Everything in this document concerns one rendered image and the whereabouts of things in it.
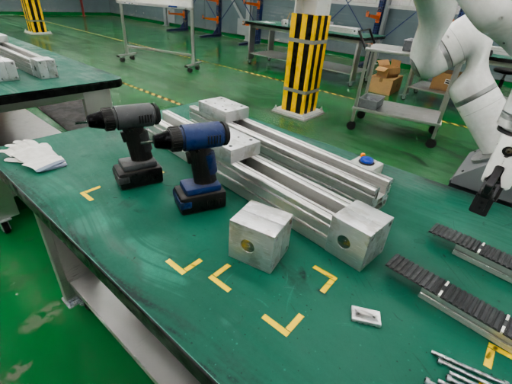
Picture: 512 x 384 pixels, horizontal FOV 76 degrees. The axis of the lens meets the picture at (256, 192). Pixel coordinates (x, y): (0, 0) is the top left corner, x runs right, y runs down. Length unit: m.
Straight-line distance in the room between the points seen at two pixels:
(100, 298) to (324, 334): 1.02
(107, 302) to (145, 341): 0.24
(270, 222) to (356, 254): 0.19
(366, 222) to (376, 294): 0.14
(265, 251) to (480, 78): 0.86
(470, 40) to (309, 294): 0.89
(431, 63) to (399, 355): 0.86
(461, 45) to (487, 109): 0.21
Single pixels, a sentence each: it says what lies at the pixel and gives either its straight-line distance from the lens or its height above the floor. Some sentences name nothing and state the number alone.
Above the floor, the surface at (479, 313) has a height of 0.81.
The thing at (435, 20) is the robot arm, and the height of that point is 1.23.
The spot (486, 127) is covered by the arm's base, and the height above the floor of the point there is 0.96.
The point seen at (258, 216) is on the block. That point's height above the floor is 0.87.
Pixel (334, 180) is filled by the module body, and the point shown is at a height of 0.84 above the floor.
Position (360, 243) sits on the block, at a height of 0.85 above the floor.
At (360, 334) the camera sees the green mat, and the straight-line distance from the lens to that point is 0.63.
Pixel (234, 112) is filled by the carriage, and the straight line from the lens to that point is 1.18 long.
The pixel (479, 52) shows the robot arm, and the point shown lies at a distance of 1.23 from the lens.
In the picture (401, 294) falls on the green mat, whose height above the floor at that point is 0.78.
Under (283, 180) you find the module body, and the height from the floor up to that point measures 0.84.
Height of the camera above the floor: 1.26
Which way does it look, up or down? 31 degrees down
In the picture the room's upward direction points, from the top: 5 degrees clockwise
